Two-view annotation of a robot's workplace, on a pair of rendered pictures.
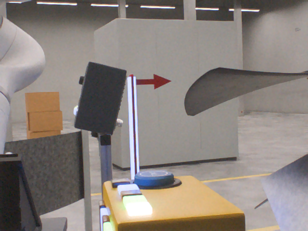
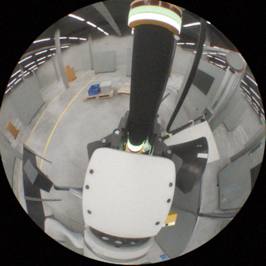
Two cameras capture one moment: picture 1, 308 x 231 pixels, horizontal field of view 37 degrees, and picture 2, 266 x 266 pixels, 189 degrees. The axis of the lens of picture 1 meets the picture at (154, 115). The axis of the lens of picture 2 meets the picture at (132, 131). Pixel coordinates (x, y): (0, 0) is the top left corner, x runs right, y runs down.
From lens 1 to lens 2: 0.89 m
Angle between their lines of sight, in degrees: 79
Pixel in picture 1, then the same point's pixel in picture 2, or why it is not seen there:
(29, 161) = not seen: hidden behind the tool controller
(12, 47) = (61, 235)
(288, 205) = not seen: hidden behind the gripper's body
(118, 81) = (40, 177)
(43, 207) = not seen: hidden behind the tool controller
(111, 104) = (45, 181)
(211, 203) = (173, 216)
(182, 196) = (169, 219)
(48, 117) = (11, 128)
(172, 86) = (26, 99)
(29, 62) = (65, 230)
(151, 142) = (29, 114)
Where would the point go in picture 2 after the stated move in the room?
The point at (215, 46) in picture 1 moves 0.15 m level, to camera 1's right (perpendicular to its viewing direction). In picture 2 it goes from (31, 83) to (33, 82)
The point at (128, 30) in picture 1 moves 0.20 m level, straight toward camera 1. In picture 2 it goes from (13, 96) to (13, 96)
